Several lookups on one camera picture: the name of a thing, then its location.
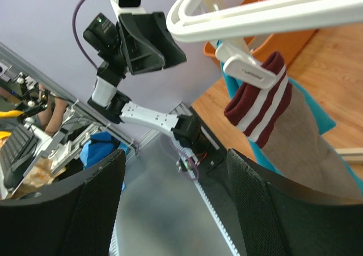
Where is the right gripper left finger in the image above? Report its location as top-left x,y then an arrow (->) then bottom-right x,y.
1,150 -> 125,255

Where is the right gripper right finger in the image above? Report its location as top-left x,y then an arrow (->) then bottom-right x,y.
226,149 -> 362,255

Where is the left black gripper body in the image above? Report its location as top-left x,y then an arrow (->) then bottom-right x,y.
118,14 -> 165,75

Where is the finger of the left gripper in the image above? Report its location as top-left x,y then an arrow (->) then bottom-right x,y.
153,12 -> 187,69

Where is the white clip hanger frame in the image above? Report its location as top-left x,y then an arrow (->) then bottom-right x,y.
166,0 -> 362,89

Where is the teal cloth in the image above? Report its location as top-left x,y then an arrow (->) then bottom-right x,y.
217,40 -> 363,188

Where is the person forearm in background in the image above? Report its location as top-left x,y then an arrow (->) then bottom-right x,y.
35,97 -> 68,136

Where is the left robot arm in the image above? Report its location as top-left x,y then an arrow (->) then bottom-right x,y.
83,12 -> 209,155

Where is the black base cloth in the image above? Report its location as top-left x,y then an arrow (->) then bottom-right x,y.
199,126 -> 247,255

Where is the black keyboard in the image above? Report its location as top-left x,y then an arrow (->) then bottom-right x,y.
1,124 -> 37,190

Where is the wooden drying rack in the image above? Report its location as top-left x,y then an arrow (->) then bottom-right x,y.
336,148 -> 363,165

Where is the orange laundry basket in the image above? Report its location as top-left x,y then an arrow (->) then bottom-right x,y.
203,0 -> 320,69

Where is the slotted cable duct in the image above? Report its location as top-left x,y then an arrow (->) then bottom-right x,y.
110,141 -> 239,255

